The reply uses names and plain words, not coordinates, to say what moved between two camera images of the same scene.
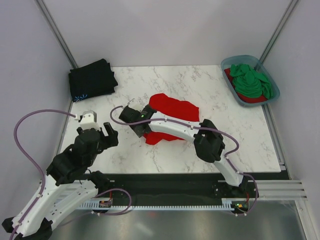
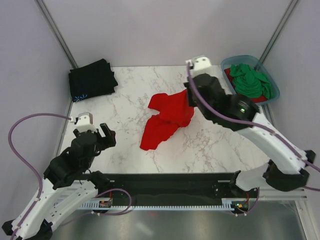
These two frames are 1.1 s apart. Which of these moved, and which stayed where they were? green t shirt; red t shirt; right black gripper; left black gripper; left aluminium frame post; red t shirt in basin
Moved: red t shirt; right black gripper
Stayed: left aluminium frame post; red t shirt in basin; left black gripper; green t shirt
